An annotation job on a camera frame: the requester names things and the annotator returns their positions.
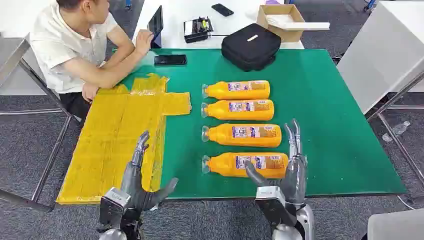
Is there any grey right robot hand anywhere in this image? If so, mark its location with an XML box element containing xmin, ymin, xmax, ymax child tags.
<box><xmin>244</xmin><ymin>119</ymin><xmax>309</xmax><ymax>206</ymax></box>

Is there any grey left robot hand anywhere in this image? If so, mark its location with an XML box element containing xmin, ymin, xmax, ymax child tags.
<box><xmin>120</xmin><ymin>130</ymin><xmax>179</xmax><ymax>213</ymax></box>

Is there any orange drink bottle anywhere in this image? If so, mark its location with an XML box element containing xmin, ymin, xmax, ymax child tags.
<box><xmin>202</xmin><ymin>80</ymin><xmax>271</xmax><ymax>101</ymax></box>
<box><xmin>201</xmin><ymin>99</ymin><xmax>275</xmax><ymax>122</ymax></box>
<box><xmin>202</xmin><ymin>151</ymin><xmax>289</xmax><ymax>180</ymax></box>
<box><xmin>201</xmin><ymin>123</ymin><xmax>283</xmax><ymax>149</ymax></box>

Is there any yellow sheet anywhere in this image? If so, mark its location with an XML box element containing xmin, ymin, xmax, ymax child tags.
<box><xmin>55</xmin><ymin>72</ymin><xmax>193</xmax><ymax>206</ymax></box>

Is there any green table mat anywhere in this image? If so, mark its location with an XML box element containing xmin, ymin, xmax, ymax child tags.
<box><xmin>112</xmin><ymin>48</ymin><xmax>408</xmax><ymax>201</ymax></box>

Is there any clear empty plastic bottle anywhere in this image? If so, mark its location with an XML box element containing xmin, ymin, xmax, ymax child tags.
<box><xmin>381</xmin><ymin>120</ymin><xmax>412</xmax><ymax>143</ymax></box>

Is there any black smartphone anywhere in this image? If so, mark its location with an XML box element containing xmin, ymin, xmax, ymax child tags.
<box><xmin>211</xmin><ymin>3</ymin><xmax>235</xmax><ymax>17</ymax></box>
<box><xmin>153</xmin><ymin>54</ymin><xmax>188</xmax><ymax>66</ymax></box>

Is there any black zip case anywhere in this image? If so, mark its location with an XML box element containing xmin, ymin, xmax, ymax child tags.
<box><xmin>220</xmin><ymin>23</ymin><xmax>282</xmax><ymax>72</ymax></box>

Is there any open cardboard box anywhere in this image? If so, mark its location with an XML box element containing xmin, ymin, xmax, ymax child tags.
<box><xmin>255</xmin><ymin>3</ymin><xmax>306</xmax><ymax>43</ymax></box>

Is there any white table with steel legs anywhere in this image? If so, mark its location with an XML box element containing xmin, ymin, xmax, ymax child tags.
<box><xmin>336</xmin><ymin>0</ymin><xmax>424</xmax><ymax>186</ymax></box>

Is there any white flat panel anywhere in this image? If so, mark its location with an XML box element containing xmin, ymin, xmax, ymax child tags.
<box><xmin>266</xmin><ymin>13</ymin><xmax>331</xmax><ymax>32</ymax></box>

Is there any person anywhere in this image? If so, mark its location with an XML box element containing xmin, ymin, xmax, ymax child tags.
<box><xmin>29</xmin><ymin>0</ymin><xmax>155</xmax><ymax>121</ymax></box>

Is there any black tablet on stand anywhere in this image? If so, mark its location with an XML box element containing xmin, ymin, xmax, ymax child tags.
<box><xmin>147</xmin><ymin>5</ymin><xmax>165</xmax><ymax>50</ymax></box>

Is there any black and white device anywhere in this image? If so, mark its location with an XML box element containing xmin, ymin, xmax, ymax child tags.
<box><xmin>183</xmin><ymin>16</ymin><xmax>215</xmax><ymax>44</ymax></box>

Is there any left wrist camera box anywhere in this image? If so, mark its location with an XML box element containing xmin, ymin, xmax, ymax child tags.
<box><xmin>98</xmin><ymin>187</ymin><xmax>132</xmax><ymax>230</ymax></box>

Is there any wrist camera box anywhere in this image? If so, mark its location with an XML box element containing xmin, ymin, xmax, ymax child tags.
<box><xmin>98</xmin><ymin>187</ymin><xmax>132</xmax><ymax>230</ymax></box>
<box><xmin>254</xmin><ymin>185</ymin><xmax>298</xmax><ymax>228</ymax></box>

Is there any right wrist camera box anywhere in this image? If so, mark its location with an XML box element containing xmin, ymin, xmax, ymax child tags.
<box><xmin>254</xmin><ymin>185</ymin><xmax>298</xmax><ymax>228</ymax></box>

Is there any white floor cable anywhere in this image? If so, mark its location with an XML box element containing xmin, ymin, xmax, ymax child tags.
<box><xmin>396</xmin><ymin>195</ymin><xmax>417</xmax><ymax>211</ymax></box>

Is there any steel frame table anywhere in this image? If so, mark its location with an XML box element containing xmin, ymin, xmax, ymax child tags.
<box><xmin>0</xmin><ymin>31</ymin><xmax>82</xmax><ymax>213</ymax></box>

